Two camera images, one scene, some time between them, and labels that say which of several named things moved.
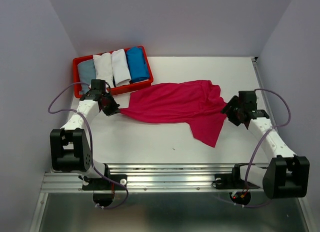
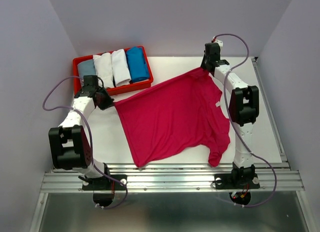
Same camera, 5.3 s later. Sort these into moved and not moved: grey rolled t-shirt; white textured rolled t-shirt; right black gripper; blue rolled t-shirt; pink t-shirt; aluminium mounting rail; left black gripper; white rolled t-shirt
Moved: right black gripper; left black gripper; pink t-shirt
Not moved: white rolled t-shirt; blue rolled t-shirt; white textured rolled t-shirt; grey rolled t-shirt; aluminium mounting rail
